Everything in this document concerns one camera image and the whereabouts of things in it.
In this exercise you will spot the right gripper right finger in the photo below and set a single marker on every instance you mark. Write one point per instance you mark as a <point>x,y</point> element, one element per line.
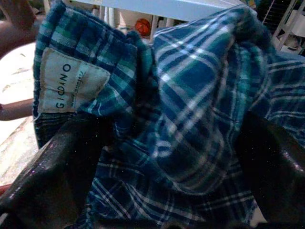
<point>278,181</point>

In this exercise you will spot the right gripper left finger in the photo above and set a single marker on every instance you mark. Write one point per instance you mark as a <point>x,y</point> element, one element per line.
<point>52,181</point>

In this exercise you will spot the blue plaid shirt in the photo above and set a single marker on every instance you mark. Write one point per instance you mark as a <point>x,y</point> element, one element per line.
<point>190,83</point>

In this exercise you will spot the white storage drawer shelf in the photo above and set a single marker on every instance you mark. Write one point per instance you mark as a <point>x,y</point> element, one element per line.
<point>281,23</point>

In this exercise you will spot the orange basketball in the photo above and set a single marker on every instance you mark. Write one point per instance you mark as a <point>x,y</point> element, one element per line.
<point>143,26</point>

